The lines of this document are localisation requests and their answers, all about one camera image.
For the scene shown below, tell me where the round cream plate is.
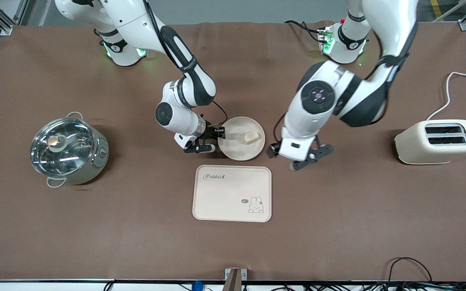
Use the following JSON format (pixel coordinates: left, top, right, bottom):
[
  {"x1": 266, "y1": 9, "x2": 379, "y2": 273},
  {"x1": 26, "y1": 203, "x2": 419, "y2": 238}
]
[{"x1": 218, "y1": 116, "x2": 266, "y2": 161}]

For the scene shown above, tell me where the cream two-slot toaster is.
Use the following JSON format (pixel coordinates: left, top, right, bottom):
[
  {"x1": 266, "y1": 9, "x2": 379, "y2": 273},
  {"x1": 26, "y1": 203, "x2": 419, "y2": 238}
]
[{"x1": 394, "y1": 119, "x2": 466, "y2": 165}]

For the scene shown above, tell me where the white toaster power cable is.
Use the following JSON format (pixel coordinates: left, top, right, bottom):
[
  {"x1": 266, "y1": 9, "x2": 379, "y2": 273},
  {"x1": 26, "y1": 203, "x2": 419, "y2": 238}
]
[{"x1": 426, "y1": 72, "x2": 466, "y2": 121}]

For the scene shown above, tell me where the white rabbit print tray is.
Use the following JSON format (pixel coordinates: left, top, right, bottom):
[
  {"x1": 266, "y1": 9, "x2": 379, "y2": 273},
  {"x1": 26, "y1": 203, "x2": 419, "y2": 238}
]
[{"x1": 192, "y1": 164, "x2": 272, "y2": 223}]

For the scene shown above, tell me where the black base connector cable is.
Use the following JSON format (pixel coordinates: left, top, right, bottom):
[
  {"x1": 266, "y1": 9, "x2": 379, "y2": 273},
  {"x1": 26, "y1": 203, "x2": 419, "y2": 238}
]
[{"x1": 284, "y1": 19, "x2": 322, "y2": 43}]

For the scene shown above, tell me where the brown table cover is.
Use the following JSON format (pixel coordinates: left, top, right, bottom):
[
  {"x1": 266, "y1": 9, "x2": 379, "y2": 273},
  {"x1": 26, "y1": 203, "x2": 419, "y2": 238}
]
[{"x1": 0, "y1": 20, "x2": 466, "y2": 282}]

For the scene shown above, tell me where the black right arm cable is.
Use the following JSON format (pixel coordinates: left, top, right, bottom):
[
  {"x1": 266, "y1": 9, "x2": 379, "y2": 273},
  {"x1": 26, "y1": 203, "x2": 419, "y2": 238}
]
[{"x1": 142, "y1": 0, "x2": 229, "y2": 127}]

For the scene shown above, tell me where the steel pot with glass lid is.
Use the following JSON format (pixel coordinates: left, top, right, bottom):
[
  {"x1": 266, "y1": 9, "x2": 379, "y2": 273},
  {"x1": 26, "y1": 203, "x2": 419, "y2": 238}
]
[{"x1": 30, "y1": 112, "x2": 110, "y2": 189}]

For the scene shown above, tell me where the black looped floor cable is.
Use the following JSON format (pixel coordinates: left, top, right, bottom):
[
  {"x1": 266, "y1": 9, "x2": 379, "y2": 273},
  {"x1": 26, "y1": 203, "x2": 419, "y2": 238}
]
[{"x1": 386, "y1": 257, "x2": 434, "y2": 291}]

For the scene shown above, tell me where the glass pot lid with knob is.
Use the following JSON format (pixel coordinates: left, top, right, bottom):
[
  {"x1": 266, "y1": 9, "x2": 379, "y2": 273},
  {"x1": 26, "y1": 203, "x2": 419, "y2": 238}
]
[{"x1": 30, "y1": 118, "x2": 96, "y2": 177}]

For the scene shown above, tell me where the metal table edge bracket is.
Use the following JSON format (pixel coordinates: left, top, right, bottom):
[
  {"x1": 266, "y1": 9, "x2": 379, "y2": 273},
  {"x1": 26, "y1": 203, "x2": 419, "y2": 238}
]
[{"x1": 224, "y1": 268, "x2": 248, "y2": 291}]

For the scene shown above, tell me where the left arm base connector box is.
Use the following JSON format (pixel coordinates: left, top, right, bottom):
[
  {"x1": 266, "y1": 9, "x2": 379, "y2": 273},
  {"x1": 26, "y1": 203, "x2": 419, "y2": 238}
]
[{"x1": 317, "y1": 26, "x2": 335, "y2": 55}]

